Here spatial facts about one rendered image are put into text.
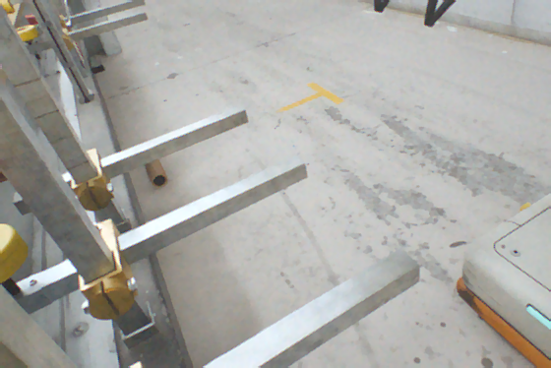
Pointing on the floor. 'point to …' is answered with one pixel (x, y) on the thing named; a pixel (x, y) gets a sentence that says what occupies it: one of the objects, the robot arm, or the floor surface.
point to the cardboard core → (156, 174)
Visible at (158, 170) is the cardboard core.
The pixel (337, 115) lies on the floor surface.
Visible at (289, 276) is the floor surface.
